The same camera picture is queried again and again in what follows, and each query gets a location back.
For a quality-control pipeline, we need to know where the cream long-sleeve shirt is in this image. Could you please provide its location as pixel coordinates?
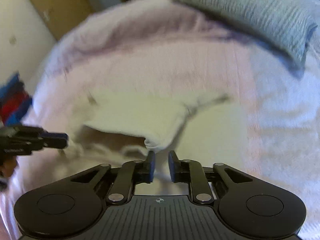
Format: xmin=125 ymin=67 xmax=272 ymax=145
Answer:
xmin=63 ymin=90 xmax=247 ymax=195

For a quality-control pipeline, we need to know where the person's left hand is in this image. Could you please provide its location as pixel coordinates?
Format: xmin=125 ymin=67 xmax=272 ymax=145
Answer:
xmin=1 ymin=156 xmax=18 ymax=178

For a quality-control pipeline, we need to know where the folded bright blue garment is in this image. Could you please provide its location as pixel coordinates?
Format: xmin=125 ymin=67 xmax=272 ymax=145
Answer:
xmin=4 ymin=98 xmax=33 ymax=126

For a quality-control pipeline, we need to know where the folded dark grey garment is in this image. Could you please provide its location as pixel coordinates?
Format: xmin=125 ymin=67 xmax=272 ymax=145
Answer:
xmin=1 ymin=81 xmax=24 ymax=106

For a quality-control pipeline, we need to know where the pink bed sheet duvet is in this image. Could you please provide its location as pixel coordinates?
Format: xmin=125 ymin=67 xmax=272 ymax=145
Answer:
xmin=0 ymin=0 xmax=320 ymax=240

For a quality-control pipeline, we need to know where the brown wooden door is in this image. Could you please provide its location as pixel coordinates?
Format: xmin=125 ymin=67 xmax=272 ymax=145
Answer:
xmin=30 ymin=0 xmax=94 ymax=40

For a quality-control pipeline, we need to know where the small grey checked pillow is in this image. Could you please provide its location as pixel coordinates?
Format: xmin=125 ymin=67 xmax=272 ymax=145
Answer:
xmin=173 ymin=0 xmax=317 ymax=79

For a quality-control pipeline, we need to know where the wall light switch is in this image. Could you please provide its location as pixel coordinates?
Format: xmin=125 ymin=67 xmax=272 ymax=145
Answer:
xmin=9 ymin=36 xmax=17 ymax=46

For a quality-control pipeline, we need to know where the door handle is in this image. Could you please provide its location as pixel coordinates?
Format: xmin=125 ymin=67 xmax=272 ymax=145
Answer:
xmin=43 ymin=9 xmax=53 ymax=22

